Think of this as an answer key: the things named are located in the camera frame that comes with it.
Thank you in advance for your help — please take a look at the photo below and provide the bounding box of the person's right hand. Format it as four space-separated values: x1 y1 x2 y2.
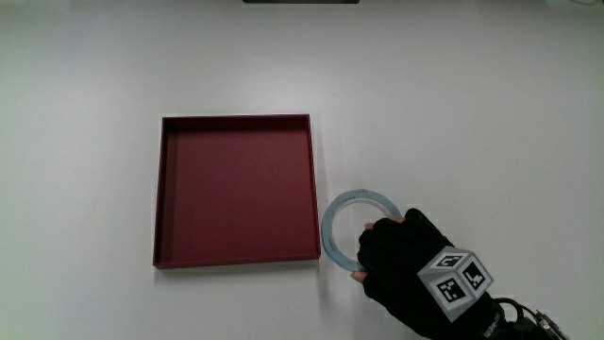
349 207 508 340

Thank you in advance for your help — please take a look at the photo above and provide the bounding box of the dark red square tray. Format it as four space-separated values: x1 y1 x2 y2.
152 113 322 270

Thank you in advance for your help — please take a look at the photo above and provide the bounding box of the black monitor base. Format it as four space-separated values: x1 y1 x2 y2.
242 0 361 5

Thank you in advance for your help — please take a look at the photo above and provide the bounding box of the black glove cable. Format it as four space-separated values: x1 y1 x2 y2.
493 297 570 340

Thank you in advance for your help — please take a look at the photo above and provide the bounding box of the blue tape roll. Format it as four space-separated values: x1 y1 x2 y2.
321 188 403 273

